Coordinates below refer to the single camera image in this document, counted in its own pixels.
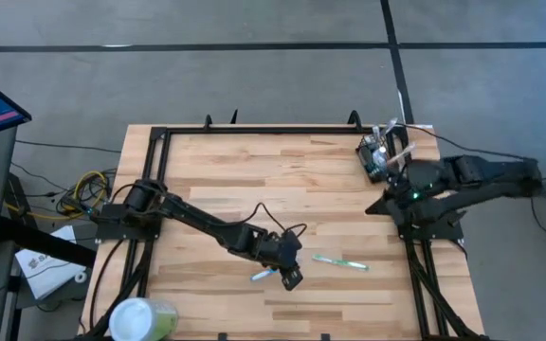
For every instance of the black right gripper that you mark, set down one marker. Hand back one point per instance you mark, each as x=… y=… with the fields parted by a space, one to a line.
x=417 y=182

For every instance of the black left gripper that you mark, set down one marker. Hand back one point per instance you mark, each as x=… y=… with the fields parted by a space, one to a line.
x=278 y=248

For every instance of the green white toothbrush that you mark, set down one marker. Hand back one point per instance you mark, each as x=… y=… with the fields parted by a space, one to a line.
x=339 y=262

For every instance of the orange white toothbrush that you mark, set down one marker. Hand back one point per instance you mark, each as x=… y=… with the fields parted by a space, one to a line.
x=402 y=153

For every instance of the pale green toothbrush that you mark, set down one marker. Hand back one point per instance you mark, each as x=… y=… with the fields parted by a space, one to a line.
x=389 y=127

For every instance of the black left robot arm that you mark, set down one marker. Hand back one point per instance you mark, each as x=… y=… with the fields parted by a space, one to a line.
x=192 y=218

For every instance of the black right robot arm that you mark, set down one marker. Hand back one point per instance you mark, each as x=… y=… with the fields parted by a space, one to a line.
x=486 y=177

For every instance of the black edge clamp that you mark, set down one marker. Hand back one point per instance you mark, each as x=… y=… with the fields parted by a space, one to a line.
x=325 y=337
x=222 y=337

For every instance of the white green wipes canister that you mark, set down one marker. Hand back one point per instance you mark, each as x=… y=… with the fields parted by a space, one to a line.
x=140 y=319

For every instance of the white tape roll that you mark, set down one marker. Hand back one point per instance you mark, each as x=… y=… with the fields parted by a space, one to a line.
x=81 y=276

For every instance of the white paper box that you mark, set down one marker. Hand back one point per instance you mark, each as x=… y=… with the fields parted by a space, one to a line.
x=48 y=267

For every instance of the black cart leg beam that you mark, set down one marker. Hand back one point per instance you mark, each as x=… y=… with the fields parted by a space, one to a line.
x=45 y=244

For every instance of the black arched frame bracket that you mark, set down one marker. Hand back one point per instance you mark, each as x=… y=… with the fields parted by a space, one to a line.
x=354 y=118

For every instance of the black aluminium table frame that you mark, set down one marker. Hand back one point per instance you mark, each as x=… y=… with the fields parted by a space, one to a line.
x=254 y=130

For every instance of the black pointed frame bracket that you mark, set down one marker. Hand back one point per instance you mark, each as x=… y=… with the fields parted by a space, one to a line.
x=234 y=117
x=209 y=121

